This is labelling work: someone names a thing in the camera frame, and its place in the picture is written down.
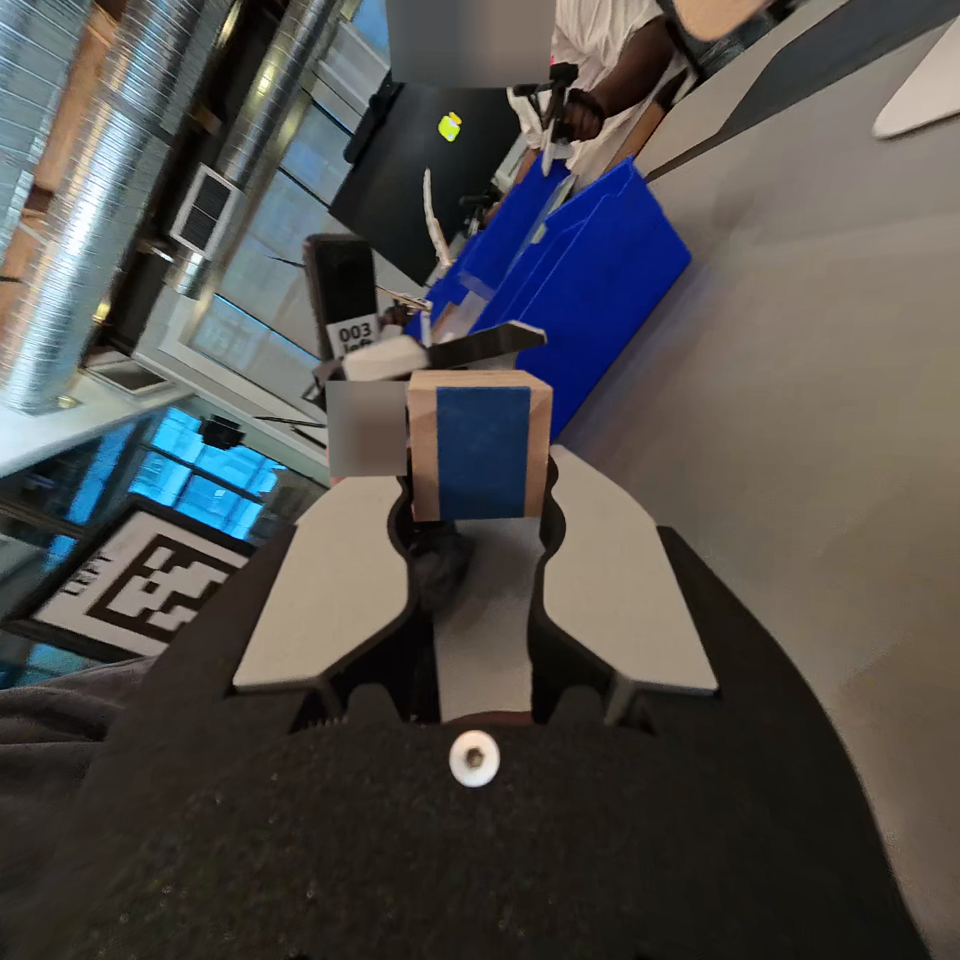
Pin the person's left forearm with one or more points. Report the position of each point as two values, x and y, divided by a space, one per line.
45 720

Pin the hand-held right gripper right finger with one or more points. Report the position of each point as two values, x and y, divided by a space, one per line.
626 600

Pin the thin silver ventilation duct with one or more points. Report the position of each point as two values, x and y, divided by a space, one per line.
285 75

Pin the wide silver ventilation duct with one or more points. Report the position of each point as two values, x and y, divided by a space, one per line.
90 225

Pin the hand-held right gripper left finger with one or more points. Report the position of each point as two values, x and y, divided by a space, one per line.
322 600

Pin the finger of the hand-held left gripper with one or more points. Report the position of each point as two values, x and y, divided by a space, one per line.
487 345

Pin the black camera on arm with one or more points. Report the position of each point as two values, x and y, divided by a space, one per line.
221 433

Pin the white vent grille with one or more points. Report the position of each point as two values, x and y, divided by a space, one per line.
206 206

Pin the grey desk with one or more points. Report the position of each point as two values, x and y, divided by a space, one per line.
787 450

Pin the black and white marker board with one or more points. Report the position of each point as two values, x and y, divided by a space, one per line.
135 585

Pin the window with blue daylight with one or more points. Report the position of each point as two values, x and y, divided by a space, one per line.
202 480

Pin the blue plastic bin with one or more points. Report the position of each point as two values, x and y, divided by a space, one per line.
615 300

